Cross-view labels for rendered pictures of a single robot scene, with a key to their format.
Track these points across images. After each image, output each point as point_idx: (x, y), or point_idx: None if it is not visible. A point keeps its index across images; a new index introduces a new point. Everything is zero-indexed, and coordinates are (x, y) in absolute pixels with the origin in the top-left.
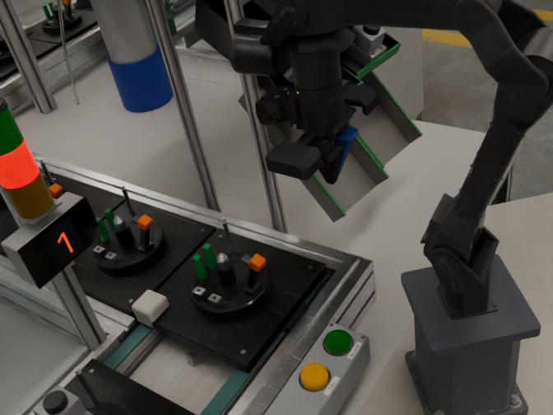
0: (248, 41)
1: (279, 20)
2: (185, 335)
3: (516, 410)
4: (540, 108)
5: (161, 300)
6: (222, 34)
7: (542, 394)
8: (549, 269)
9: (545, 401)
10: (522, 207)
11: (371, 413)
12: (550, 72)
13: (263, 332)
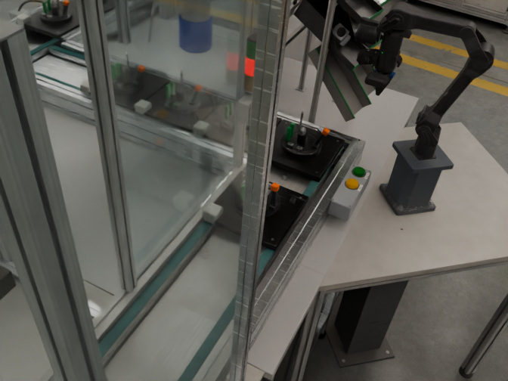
0: (367, 27)
1: (390, 22)
2: (285, 164)
3: (431, 207)
4: (483, 70)
5: None
6: (313, 19)
7: (440, 203)
8: None
9: (441, 205)
10: None
11: (367, 207)
12: (490, 58)
13: (323, 165)
